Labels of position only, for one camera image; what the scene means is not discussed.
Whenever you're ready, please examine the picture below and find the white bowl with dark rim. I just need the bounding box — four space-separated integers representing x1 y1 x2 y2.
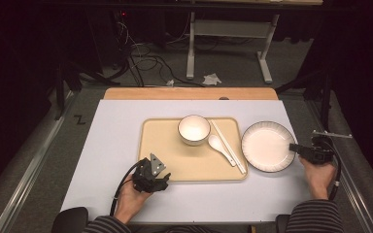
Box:
177 114 212 147

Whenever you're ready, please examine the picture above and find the beige plastic tray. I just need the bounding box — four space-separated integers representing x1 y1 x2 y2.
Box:
138 116 249 183

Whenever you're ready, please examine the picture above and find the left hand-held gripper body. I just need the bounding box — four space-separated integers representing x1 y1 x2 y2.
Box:
131 152 167 193

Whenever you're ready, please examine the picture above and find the person's left hand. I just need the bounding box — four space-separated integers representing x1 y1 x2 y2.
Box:
114 176 152 225

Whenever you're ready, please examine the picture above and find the tangle of floor cables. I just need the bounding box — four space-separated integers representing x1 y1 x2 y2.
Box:
116 18 205 88

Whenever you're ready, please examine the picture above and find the white table cover board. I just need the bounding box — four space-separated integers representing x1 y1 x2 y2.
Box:
60 99 329 225

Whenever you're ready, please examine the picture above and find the white ceramic spoon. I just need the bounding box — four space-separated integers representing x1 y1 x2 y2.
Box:
207 134 237 168

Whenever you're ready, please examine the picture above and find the aluminium floor rail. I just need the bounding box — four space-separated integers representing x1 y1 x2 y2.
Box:
0 91 80 233
304 100 373 233

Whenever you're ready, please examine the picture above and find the white plate with dark rim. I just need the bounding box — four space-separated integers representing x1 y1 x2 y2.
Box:
241 120 296 174

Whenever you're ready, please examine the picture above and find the white metal desk frame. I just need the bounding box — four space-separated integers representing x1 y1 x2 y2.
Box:
186 11 281 84

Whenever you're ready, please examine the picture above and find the black metal stand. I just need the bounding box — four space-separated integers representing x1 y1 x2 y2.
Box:
53 61 121 121
275 69 335 133

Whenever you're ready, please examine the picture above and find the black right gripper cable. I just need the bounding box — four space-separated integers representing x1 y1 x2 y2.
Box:
325 142 342 201

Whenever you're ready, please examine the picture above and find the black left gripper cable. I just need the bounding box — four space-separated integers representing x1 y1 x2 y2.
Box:
110 158 147 217

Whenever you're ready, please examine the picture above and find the person's right hand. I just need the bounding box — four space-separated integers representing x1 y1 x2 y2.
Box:
299 157 337 200

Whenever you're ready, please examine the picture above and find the large crumpled white paper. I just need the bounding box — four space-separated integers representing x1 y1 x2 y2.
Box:
202 73 222 86

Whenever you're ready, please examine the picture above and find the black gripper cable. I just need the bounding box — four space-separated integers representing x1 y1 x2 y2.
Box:
325 142 342 201
110 158 147 217

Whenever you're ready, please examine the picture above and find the black chair armrest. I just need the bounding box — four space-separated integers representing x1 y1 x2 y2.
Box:
275 214 291 233
51 207 90 233

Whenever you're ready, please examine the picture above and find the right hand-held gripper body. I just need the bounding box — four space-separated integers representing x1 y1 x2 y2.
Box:
305 129 353 165

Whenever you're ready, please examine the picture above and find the dark computer box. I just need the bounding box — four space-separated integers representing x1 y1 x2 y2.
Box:
86 8 131 73

